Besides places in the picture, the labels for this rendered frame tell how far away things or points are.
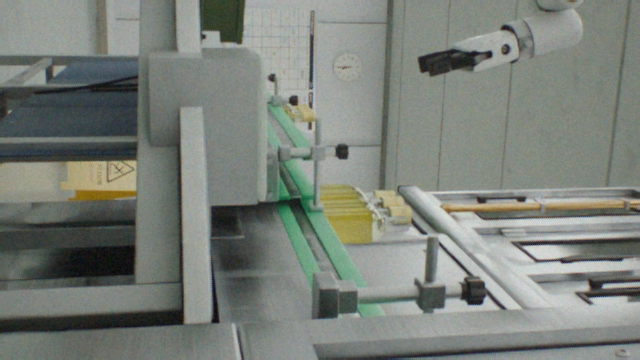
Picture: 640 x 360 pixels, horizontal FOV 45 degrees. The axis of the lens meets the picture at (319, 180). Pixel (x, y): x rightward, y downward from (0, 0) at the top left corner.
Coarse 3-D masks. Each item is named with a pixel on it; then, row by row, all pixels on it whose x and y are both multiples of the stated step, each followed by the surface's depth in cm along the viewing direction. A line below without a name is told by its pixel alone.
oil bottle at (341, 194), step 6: (324, 192) 156; (330, 192) 156; (336, 192) 156; (342, 192) 156; (348, 192) 157; (354, 192) 157; (360, 192) 157; (324, 198) 153; (330, 198) 153; (336, 198) 153; (342, 198) 154; (348, 198) 154; (354, 198) 154; (360, 198) 154; (366, 198) 155
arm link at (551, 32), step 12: (528, 0) 146; (540, 12) 144; (552, 12) 144; (564, 12) 143; (528, 24) 142; (540, 24) 141; (552, 24) 142; (564, 24) 142; (576, 24) 142; (540, 36) 141; (552, 36) 142; (564, 36) 142; (576, 36) 143; (540, 48) 142; (552, 48) 143; (564, 48) 144
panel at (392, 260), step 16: (384, 240) 174; (400, 240) 175; (416, 240) 175; (448, 240) 175; (352, 256) 165; (368, 256) 165; (384, 256) 166; (400, 256) 166; (416, 256) 166; (448, 256) 166; (464, 256) 165; (368, 272) 156; (384, 272) 157; (400, 272) 157; (416, 272) 157; (448, 272) 157; (464, 272) 157; (480, 272) 156; (496, 288) 148; (384, 304) 141; (400, 304) 141; (416, 304) 141; (448, 304) 142; (464, 304) 142; (496, 304) 142; (512, 304) 141
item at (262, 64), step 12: (264, 60) 112; (264, 72) 112; (264, 84) 112; (264, 96) 112; (264, 108) 113; (264, 120) 113; (264, 132) 114; (264, 144) 114; (264, 156) 115; (264, 168) 115; (264, 180) 116; (264, 192) 116
